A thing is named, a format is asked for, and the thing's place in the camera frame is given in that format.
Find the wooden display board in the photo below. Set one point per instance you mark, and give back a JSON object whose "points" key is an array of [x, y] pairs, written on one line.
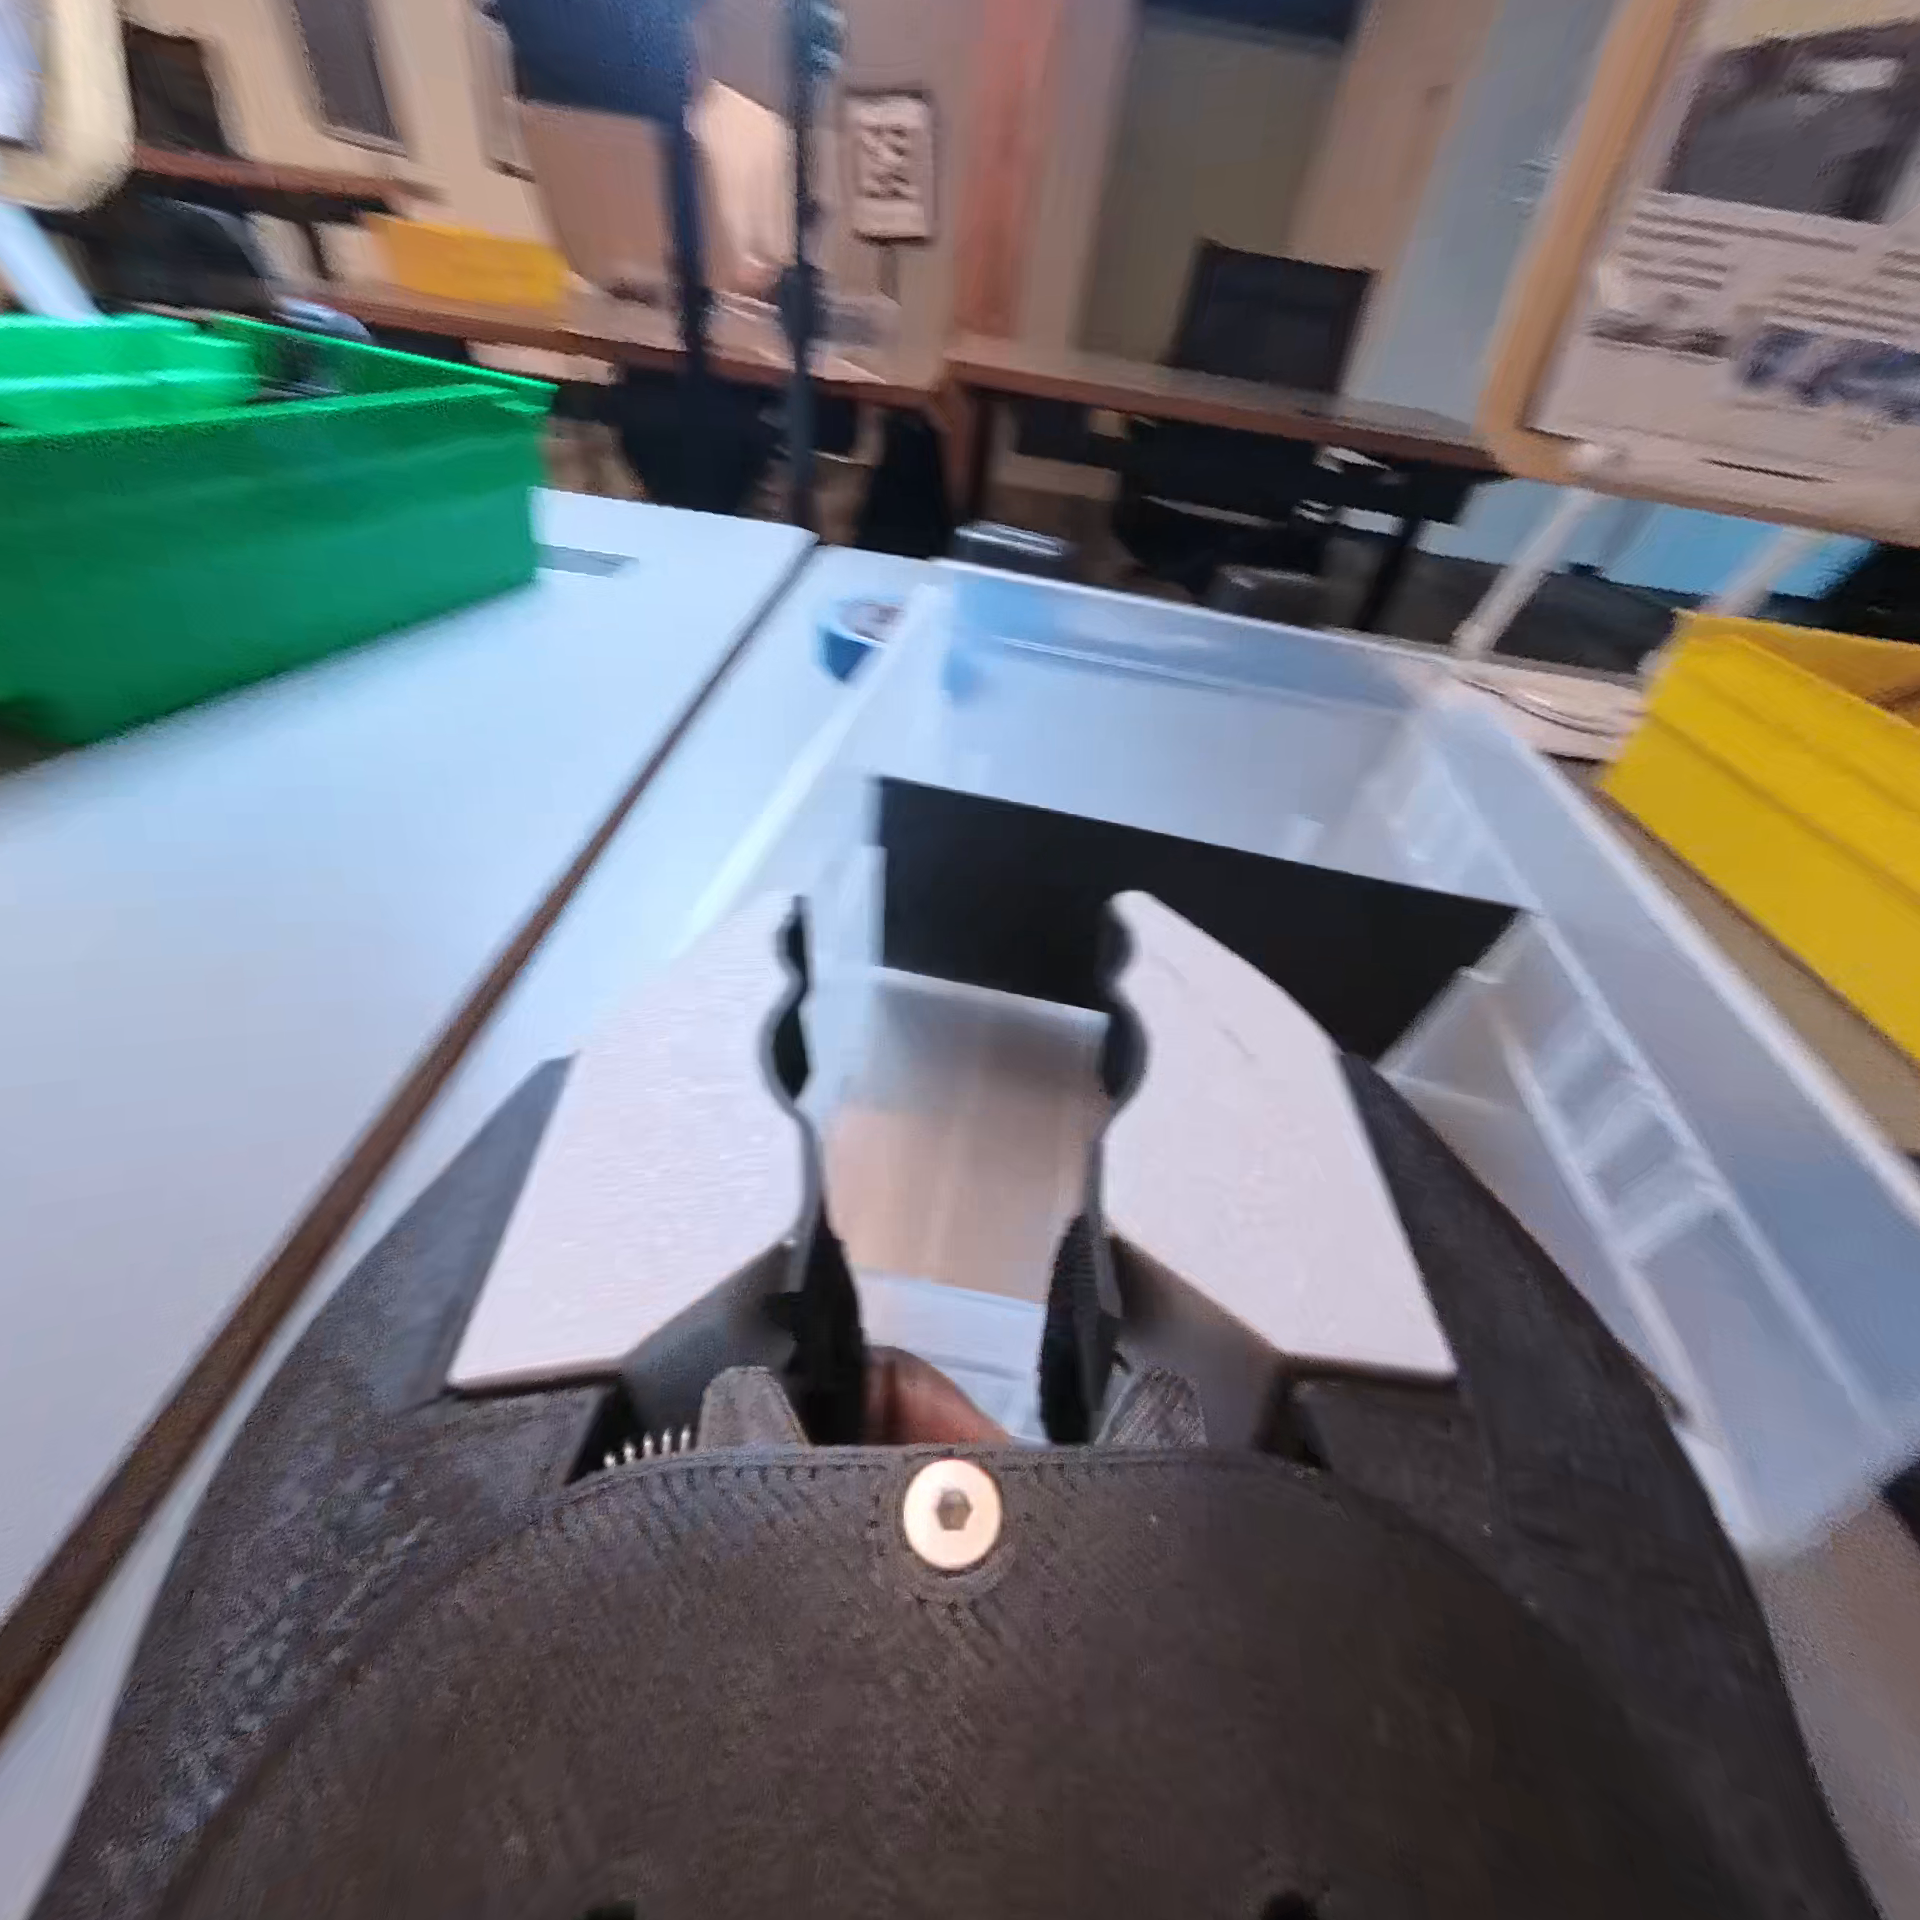
{"points": [[1592, 150]]}

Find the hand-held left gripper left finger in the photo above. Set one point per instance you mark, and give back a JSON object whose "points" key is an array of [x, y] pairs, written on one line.
{"points": [[631, 1200]]}

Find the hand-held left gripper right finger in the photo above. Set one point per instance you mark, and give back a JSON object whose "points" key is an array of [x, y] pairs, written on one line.
{"points": [[1276, 1184]]}

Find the black bin divider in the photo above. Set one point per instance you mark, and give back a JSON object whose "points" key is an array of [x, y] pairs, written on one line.
{"points": [[1200, 913]]}

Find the clear plastic bin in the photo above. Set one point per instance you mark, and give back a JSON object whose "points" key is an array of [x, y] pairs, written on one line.
{"points": [[1200, 707]]}

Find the wooden top desk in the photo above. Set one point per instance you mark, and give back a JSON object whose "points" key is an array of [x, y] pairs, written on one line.
{"points": [[631, 323], [1200, 395]]}

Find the black office chair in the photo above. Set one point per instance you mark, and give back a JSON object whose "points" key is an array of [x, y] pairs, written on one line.
{"points": [[1267, 323]]}

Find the yellow plastic bin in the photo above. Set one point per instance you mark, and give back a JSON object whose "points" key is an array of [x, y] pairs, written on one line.
{"points": [[1772, 811]]}

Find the yellow box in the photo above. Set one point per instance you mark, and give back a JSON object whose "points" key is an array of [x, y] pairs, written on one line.
{"points": [[466, 264]]}

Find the black tripod stand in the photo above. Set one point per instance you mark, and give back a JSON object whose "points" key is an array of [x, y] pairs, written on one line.
{"points": [[810, 224]]}

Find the green plastic bin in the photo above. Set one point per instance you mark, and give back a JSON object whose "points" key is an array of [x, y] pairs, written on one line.
{"points": [[270, 558]]}

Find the printed instruction sheet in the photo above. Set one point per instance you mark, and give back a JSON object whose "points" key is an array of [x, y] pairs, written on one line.
{"points": [[1772, 299]]}

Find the white wall sign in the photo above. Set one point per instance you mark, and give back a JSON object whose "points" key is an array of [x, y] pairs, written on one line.
{"points": [[892, 168]]}

